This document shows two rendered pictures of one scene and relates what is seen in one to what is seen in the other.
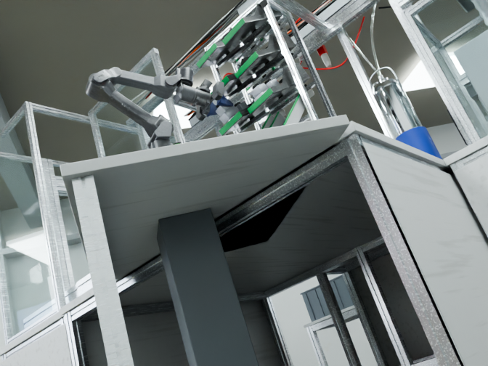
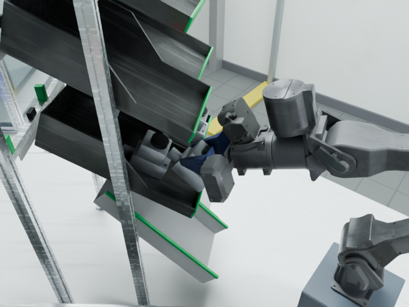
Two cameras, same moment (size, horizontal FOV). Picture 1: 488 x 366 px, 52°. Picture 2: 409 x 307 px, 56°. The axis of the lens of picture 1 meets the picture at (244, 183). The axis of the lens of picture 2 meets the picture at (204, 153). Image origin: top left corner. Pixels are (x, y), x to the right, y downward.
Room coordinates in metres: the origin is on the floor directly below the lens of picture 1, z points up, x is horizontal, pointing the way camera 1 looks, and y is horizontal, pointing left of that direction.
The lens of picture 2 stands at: (1.88, 0.39, 1.69)
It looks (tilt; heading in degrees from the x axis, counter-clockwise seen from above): 40 degrees down; 237
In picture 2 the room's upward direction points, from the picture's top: straight up
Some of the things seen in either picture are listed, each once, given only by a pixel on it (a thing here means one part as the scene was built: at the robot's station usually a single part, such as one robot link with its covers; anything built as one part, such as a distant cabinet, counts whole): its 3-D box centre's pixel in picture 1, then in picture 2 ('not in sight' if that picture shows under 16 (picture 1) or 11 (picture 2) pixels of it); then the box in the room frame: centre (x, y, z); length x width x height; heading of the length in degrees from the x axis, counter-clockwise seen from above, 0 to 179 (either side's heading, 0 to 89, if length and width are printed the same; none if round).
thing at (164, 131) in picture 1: (159, 136); (365, 256); (1.45, 0.22, 1.15); 0.09 x 0.07 x 0.06; 35
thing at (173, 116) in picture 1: (179, 138); not in sight; (2.07, 0.22, 1.46); 0.03 x 0.03 x 1.00; 55
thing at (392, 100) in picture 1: (393, 102); not in sight; (2.15, -0.80, 1.32); 0.14 x 0.14 x 0.38
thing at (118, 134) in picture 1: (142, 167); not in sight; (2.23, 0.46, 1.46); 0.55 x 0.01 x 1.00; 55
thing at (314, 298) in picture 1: (351, 292); not in sight; (3.87, -0.50, 0.73); 0.62 x 0.42 x 0.23; 55
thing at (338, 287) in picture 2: (163, 150); (357, 275); (1.44, 0.22, 1.09); 0.07 x 0.07 x 0.06; 19
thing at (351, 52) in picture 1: (371, 94); not in sight; (2.48, -0.83, 1.56); 0.04 x 0.04 x 1.39; 55
